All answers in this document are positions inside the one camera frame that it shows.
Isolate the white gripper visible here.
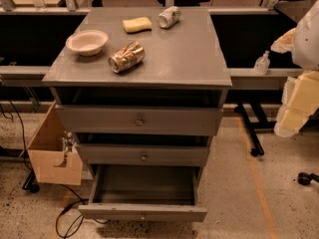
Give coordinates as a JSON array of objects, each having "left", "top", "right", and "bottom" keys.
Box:
[{"left": 270, "top": 1, "right": 319, "bottom": 137}]

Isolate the grey bottom drawer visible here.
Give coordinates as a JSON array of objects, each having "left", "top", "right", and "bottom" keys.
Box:
[{"left": 79, "top": 165, "right": 207, "bottom": 222}]

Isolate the grey drawer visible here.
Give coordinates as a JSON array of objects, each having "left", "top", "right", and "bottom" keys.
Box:
[
  {"left": 76, "top": 133, "right": 209, "bottom": 166},
  {"left": 53, "top": 87, "right": 224, "bottom": 137},
  {"left": 79, "top": 165, "right": 207, "bottom": 222}
]

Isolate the grey drawer cabinet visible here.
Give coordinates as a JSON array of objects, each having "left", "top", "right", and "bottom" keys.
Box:
[{"left": 42, "top": 6, "right": 233, "bottom": 171}]

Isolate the grey middle drawer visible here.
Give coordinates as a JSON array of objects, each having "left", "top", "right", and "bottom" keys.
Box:
[{"left": 76, "top": 133, "right": 209, "bottom": 166}]

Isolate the grey top drawer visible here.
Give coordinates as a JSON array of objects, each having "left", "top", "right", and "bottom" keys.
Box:
[{"left": 53, "top": 87, "right": 224, "bottom": 137}]

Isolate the clear sanitizer pump bottle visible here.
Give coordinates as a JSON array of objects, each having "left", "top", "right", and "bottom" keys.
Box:
[{"left": 253, "top": 51, "right": 270, "bottom": 75}]

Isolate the dark desk top corner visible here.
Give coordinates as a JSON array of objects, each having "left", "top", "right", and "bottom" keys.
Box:
[{"left": 274, "top": 0, "right": 319, "bottom": 23}]

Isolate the black caster wheel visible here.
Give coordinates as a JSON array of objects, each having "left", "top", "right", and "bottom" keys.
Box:
[{"left": 297, "top": 172, "right": 319, "bottom": 186}]

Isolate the silver soda can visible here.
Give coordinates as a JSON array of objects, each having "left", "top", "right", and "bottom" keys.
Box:
[{"left": 158, "top": 6, "right": 181, "bottom": 29}]

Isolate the yellow sponge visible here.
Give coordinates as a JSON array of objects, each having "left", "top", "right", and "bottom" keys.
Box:
[{"left": 123, "top": 17, "right": 153, "bottom": 33}]

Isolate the gold crushed soda can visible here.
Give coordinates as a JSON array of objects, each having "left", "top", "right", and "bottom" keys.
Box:
[{"left": 108, "top": 41, "right": 146, "bottom": 74}]

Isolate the white paper bowl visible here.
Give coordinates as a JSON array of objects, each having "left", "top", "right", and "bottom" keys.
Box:
[{"left": 66, "top": 30, "right": 109, "bottom": 57}]

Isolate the wooden side box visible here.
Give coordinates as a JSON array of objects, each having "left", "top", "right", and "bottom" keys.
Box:
[{"left": 27, "top": 103, "right": 83, "bottom": 185}]

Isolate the black table leg frame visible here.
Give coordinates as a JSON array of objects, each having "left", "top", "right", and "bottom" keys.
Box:
[{"left": 233, "top": 100, "right": 279, "bottom": 157}]

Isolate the black floor cable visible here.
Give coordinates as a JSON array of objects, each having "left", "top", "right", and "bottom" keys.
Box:
[{"left": 54, "top": 182, "right": 111, "bottom": 239}]

